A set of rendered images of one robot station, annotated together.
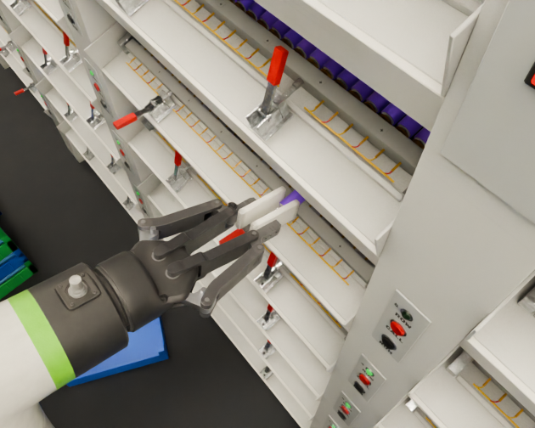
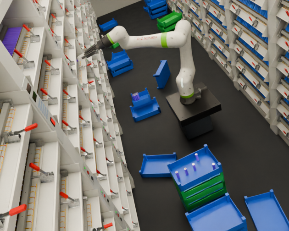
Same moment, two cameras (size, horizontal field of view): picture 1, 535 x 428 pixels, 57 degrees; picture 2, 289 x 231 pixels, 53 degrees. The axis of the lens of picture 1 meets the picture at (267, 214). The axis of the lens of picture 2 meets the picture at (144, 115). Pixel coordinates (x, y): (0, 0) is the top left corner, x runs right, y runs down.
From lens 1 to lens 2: 2.38 m
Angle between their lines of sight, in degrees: 77
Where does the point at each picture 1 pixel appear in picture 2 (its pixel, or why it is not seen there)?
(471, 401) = not seen: hidden behind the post
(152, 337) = (147, 165)
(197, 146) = (83, 80)
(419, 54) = (61, 17)
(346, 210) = (73, 41)
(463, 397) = not seen: hidden behind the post
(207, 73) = (72, 54)
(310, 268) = (83, 63)
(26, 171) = not seen: outside the picture
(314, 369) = (99, 96)
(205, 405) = (141, 145)
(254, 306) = (102, 107)
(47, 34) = (101, 161)
